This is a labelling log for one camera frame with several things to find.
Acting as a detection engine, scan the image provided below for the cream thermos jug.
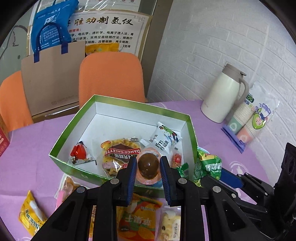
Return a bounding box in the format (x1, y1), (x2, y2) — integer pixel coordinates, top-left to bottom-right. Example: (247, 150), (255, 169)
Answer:
(200, 63), (250, 123)

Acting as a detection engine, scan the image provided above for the small red clear packet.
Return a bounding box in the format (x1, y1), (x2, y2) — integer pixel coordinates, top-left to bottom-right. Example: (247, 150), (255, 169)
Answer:
(69, 141), (96, 165)

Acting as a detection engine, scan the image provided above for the orange fruit snack packet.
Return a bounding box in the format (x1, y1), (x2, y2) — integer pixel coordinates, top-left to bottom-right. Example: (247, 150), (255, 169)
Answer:
(116, 193), (163, 241)

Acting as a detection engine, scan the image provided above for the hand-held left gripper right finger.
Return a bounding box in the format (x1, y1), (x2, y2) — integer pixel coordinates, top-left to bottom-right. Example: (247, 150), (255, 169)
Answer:
(160, 156), (264, 241)

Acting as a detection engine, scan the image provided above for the purple printed tablecloth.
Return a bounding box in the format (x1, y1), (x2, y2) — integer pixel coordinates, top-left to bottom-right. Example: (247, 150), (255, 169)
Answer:
(0, 100), (285, 241)

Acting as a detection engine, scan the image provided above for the red cracker box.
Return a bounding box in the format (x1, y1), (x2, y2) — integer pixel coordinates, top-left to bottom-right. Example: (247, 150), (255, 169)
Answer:
(0, 116), (11, 158)

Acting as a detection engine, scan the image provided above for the clear curly cookie packet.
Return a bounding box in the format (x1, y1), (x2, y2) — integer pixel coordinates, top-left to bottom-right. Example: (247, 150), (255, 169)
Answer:
(100, 137), (142, 178)

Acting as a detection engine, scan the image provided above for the yellow chips packet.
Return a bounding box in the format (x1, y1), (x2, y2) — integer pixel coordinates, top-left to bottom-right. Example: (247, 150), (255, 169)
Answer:
(19, 190), (48, 237)

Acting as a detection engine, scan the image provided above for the white snack packet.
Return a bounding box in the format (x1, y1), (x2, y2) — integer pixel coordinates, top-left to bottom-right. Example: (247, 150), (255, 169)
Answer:
(140, 122), (183, 153)

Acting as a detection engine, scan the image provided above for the blue tote bag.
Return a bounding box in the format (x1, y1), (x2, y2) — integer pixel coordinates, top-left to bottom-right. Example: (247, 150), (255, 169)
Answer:
(31, 0), (79, 63)

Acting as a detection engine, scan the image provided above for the yellow packaging bag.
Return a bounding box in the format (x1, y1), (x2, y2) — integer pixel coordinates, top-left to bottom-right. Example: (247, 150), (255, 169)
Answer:
(85, 42), (121, 56)

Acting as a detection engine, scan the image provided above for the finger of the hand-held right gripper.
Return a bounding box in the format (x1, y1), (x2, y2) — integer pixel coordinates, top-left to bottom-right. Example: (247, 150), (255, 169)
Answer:
(201, 175), (275, 220)
(221, 169), (275, 204)

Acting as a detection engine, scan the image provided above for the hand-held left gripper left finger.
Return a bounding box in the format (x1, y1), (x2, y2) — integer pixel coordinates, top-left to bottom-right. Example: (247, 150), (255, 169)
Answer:
(30, 158), (137, 241)

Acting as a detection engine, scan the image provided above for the clear pale snack packet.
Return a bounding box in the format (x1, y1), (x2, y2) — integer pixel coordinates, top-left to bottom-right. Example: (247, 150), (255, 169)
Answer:
(159, 205), (182, 241)

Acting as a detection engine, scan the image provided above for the pack of paper cups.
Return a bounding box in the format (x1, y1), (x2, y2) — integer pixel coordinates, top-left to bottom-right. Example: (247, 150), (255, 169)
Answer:
(221, 81), (280, 154)

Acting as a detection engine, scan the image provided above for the text wall poster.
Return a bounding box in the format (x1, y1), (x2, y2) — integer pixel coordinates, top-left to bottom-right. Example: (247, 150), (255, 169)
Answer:
(28, 9), (153, 59)

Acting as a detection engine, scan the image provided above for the clear nut packet pink seal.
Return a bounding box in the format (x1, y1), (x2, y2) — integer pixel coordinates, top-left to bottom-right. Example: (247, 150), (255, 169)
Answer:
(55, 174), (81, 204)

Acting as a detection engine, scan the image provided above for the brown paper bag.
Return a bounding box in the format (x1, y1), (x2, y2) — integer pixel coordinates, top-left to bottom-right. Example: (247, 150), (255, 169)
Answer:
(21, 41), (86, 117)

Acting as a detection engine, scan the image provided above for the green cardboard box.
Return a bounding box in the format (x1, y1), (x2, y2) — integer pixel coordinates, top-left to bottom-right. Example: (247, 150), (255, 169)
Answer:
(49, 95), (199, 198)

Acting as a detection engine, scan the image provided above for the small red candy packet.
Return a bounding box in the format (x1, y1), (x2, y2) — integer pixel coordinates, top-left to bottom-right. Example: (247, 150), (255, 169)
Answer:
(171, 151), (183, 168)

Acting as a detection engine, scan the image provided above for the orange chair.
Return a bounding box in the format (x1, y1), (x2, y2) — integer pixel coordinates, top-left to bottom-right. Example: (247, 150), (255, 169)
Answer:
(0, 71), (34, 132)
(79, 52), (147, 112)

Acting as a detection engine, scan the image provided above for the braised egg packet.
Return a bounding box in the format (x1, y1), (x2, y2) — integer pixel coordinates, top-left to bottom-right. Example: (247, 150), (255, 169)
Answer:
(135, 146), (162, 186)

